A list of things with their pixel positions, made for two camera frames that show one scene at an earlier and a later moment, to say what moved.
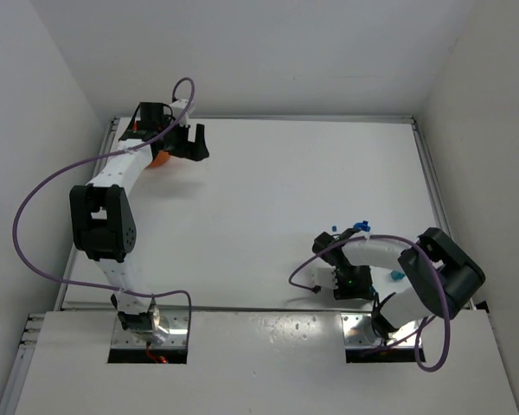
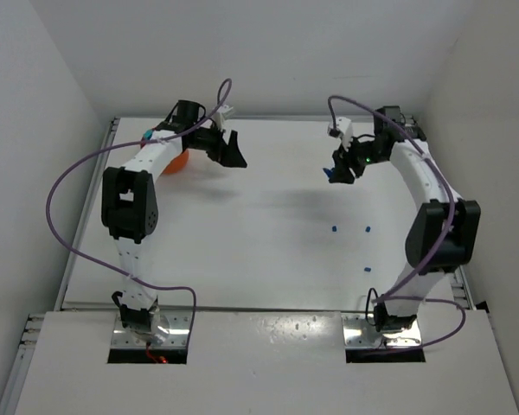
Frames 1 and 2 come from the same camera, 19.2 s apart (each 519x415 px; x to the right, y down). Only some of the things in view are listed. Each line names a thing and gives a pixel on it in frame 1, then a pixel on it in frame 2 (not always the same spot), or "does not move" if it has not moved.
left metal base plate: [175, 323] does not move
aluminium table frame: [252, 282] does not move
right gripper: [346, 292] → [343, 163]
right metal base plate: [359, 331] does not move
